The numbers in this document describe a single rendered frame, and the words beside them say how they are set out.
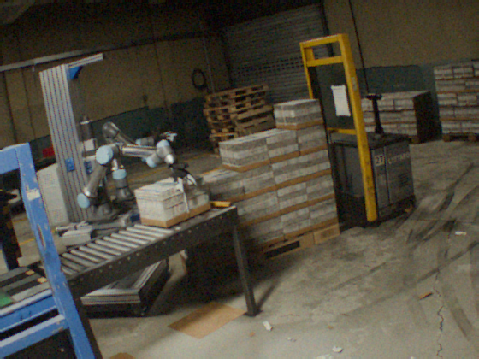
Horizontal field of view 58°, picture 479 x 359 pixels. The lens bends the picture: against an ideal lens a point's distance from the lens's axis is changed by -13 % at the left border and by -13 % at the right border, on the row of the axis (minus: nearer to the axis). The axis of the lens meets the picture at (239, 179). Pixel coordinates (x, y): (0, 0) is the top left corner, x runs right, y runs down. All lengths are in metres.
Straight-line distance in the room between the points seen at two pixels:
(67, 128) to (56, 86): 0.35
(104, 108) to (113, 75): 0.81
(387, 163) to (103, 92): 7.65
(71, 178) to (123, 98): 7.50
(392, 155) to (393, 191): 0.36
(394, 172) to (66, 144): 3.03
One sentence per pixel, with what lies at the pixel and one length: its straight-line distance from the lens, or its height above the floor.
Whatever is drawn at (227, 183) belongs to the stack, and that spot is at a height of 0.78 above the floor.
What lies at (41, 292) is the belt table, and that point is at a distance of 2.53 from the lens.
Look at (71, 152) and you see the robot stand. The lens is 3.90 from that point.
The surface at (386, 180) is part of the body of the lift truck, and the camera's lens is 4.74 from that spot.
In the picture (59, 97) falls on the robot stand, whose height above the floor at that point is 1.78.
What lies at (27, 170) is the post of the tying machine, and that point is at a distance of 2.23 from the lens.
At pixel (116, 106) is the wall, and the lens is 11.22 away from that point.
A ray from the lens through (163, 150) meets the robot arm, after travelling 3.10.
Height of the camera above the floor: 1.63
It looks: 12 degrees down
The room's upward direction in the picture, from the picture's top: 11 degrees counter-clockwise
